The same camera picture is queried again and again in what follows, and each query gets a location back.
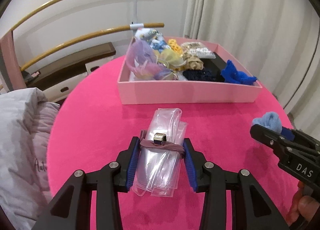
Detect pink cardboard box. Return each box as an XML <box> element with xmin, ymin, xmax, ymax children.
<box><xmin>118</xmin><ymin>37</ymin><xmax>262</xmax><ymax>105</ymax></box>

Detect white bar stand post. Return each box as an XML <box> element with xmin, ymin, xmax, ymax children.
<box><xmin>130</xmin><ymin>0</ymin><xmax>140</xmax><ymax>31</ymax></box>

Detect royal blue knitted cloth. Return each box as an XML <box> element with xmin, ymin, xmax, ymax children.
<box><xmin>221</xmin><ymin>60</ymin><xmax>257</xmax><ymax>86</ymax></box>

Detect yellow green organza scrunchie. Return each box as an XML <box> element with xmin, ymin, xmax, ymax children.
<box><xmin>158</xmin><ymin>48</ymin><xmax>187</xmax><ymax>71</ymax></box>

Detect white pearl hair clip card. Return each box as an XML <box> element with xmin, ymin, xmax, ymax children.
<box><xmin>181</xmin><ymin>41</ymin><xmax>216</xmax><ymax>59</ymax></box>

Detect grey puffy jacket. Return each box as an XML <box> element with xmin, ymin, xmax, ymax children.
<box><xmin>1</xmin><ymin>88</ymin><xmax>60</xmax><ymax>229</ymax></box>

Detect brown white low bench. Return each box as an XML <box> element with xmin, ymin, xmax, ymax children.
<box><xmin>26</xmin><ymin>42</ymin><xmax>116</xmax><ymax>103</ymax></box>

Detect light blue fuzzy sock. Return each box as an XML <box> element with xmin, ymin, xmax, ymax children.
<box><xmin>252</xmin><ymin>111</ymin><xmax>295</xmax><ymax>141</ymax></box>

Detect tan fabric scrunchie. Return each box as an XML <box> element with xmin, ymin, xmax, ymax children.
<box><xmin>183</xmin><ymin>52</ymin><xmax>203</xmax><ymax>70</ymax></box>

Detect lower wooden ballet bar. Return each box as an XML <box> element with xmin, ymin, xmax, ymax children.
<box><xmin>20</xmin><ymin>22</ymin><xmax>165</xmax><ymax>71</ymax></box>

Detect pink grey hanging band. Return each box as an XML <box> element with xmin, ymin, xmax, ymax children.
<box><xmin>1</xmin><ymin>30</ymin><xmax>27</xmax><ymax>92</ymax></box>

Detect cream curtain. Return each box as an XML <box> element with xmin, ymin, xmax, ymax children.
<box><xmin>183</xmin><ymin>0</ymin><xmax>319</xmax><ymax>138</ymax></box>

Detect round pink table cover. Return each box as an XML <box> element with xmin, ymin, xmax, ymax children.
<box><xmin>47</xmin><ymin>57</ymin><xmax>298</xmax><ymax>214</ymax></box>

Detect purple organza scrunchie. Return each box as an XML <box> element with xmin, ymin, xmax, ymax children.
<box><xmin>125</xmin><ymin>40</ymin><xmax>175</xmax><ymax>81</ymax></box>

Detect clear plastic pouch with band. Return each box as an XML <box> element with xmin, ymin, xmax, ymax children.
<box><xmin>133</xmin><ymin>108</ymin><xmax>187</xmax><ymax>197</ymax></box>

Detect dark navy knitted scrunchie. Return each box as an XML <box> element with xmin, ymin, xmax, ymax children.
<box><xmin>182</xmin><ymin>68</ymin><xmax>225</xmax><ymax>82</ymax></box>

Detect right hand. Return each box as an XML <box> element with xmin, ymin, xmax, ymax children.
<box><xmin>285</xmin><ymin>181</ymin><xmax>319</xmax><ymax>226</ymax></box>

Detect yellow crochet toy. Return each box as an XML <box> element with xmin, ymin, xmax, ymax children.
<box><xmin>168</xmin><ymin>39</ymin><xmax>183</xmax><ymax>54</ymax></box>

